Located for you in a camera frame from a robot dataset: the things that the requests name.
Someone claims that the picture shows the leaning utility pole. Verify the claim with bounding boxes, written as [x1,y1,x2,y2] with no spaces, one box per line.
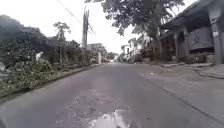
[81,7,91,51]

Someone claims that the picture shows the overgrown green bushes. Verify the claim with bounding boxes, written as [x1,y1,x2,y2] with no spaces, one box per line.
[0,14,101,92]

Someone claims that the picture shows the grey asphalt road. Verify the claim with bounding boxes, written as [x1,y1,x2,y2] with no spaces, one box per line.
[0,62,224,128]

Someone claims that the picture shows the pale concrete pavement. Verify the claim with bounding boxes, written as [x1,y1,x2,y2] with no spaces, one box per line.
[134,63,224,125]

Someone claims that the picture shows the thin tall tree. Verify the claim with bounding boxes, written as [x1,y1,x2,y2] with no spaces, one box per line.
[53,21,72,64]

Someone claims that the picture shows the pale buildings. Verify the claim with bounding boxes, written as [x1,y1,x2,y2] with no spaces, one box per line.
[120,33,154,63]

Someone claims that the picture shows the dark roofed building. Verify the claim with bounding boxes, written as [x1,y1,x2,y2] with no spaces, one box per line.
[158,0,224,66]

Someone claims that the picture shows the overhead wires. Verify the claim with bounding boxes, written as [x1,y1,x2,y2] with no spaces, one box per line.
[56,0,98,36]

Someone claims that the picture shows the puddle of water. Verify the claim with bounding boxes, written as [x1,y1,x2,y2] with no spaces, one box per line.
[88,109,133,128]

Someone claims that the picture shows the large leafy tree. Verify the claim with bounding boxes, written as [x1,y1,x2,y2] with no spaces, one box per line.
[84,0,186,63]

